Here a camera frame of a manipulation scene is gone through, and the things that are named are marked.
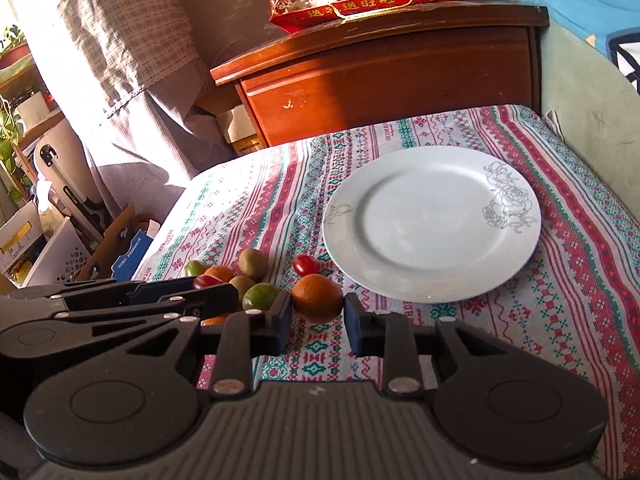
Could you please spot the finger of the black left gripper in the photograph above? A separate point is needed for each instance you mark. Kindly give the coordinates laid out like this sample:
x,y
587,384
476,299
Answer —
x,y
25,337
127,296

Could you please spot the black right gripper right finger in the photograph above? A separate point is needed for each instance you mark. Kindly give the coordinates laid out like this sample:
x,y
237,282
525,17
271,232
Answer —
x,y
496,402

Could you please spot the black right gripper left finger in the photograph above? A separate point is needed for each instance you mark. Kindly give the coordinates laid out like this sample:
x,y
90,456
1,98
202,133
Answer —
x,y
141,398

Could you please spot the red cherry tomato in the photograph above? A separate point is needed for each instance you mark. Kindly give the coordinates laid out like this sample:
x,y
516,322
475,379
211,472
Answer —
x,y
304,265
205,280

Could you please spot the green tomato small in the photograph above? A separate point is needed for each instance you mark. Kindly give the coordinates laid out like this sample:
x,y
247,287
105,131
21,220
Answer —
x,y
194,268

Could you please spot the orange tangerine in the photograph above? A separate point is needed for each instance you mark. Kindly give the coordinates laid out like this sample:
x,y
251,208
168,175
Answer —
x,y
317,299
215,320
223,273

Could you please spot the brown kiwi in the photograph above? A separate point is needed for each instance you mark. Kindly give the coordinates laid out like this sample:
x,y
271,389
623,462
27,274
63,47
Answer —
x,y
242,284
253,264

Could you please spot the green lime large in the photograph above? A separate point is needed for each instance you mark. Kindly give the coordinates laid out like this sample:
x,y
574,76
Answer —
x,y
260,297

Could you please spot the white plastic basket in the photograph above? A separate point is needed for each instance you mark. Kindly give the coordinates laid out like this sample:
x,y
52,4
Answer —
x,y
61,260

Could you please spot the blue small box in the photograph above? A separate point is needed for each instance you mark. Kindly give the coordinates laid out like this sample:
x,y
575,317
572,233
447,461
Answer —
x,y
125,266

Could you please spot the white folding stool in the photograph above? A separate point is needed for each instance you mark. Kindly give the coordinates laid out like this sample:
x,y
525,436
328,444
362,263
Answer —
x,y
60,157

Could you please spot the striped patterned tablecloth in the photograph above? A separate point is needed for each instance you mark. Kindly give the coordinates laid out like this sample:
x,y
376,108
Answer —
x,y
575,303

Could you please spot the white floral ceramic plate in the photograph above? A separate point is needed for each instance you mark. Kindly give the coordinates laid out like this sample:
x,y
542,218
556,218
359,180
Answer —
x,y
433,224

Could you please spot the green potted plant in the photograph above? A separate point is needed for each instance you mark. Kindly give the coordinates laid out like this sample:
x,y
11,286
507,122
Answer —
x,y
13,50

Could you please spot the cardboard box beside nightstand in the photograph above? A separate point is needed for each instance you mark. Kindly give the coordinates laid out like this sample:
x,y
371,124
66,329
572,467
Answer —
x,y
239,131

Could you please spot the checked beige curtain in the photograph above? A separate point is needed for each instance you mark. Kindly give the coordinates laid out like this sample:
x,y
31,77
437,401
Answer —
x,y
126,75

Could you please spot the green grey sofa cushion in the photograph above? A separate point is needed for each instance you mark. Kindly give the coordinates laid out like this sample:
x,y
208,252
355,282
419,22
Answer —
x,y
596,109

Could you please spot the brown wooden nightstand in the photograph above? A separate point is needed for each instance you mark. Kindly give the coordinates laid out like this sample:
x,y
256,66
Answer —
x,y
424,59

